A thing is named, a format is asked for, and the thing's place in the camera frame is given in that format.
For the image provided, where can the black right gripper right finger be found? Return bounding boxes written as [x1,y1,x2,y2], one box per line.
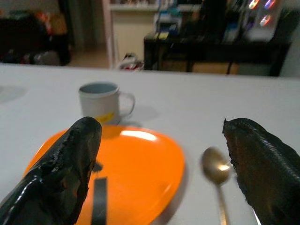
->
[222,117,300,225]

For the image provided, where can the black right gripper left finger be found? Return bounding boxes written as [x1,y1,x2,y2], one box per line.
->
[0,116,103,225]

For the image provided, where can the gold metal spoon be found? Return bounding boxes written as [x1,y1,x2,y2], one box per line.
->
[201,146,233,225]

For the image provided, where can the black tape strip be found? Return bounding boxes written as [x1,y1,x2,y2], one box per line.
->
[90,177,108,225]

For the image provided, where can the orange plate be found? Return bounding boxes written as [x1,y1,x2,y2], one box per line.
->
[23,125,186,225]

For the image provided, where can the white mug with yellow mark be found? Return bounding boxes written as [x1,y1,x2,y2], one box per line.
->
[78,81,136,125]

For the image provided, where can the black desk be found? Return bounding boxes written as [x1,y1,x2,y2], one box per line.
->
[143,30,291,77]

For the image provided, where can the red and white bag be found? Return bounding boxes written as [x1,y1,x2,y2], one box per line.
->
[119,53,145,71]

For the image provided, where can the dark sofa with clutter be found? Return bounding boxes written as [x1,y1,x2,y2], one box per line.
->
[0,9,71,66]

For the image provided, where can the white computer case with lights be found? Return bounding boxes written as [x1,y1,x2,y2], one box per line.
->
[242,0,282,42]

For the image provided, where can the white shelf unit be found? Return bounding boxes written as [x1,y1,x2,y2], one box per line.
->
[103,0,204,70]

